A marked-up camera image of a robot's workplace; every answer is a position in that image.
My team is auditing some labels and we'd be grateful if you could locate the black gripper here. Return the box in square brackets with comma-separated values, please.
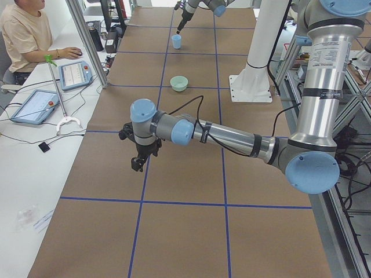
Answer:
[176, 10, 192, 34]
[131, 138, 162, 172]

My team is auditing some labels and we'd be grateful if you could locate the light blue plastic cup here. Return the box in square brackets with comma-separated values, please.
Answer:
[171, 34, 182, 49]

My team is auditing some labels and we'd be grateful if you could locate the green bowl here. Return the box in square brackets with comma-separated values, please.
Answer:
[170, 75, 188, 92]

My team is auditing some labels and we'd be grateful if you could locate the black water bottle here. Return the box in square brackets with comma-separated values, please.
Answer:
[87, 22, 104, 52]

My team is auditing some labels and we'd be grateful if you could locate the black box with label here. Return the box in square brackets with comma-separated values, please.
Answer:
[105, 31, 118, 53]

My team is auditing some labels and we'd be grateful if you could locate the small black square pad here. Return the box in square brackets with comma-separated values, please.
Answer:
[38, 142, 50, 153]

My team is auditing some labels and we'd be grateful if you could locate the upper teach pendant tablet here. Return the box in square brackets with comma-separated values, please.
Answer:
[58, 61, 93, 91]

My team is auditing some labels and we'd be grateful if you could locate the teach pendant tablet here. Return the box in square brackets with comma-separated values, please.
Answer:
[58, 61, 93, 91]
[10, 89, 59, 125]

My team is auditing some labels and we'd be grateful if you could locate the lower teach pendant tablet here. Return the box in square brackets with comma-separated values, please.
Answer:
[10, 89, 59, 125]

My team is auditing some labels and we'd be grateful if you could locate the clear plastic bag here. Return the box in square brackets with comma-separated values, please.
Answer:
[15, 204, 39, 232]

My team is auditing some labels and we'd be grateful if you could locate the person in beige shirt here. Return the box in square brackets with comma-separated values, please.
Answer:
[1, 0, 82, 85]

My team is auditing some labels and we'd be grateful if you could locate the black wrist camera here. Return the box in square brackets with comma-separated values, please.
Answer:
[118, 122, 136, 142]

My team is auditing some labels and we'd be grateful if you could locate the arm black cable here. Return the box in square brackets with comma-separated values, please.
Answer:
[168, 95, 302, 157]

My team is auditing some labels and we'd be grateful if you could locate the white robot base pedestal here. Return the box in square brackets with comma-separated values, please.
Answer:
[229, 0, 290, 103]

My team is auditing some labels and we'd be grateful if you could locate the aluminium frame post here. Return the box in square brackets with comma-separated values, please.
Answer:
[66, 0, 108, 89]

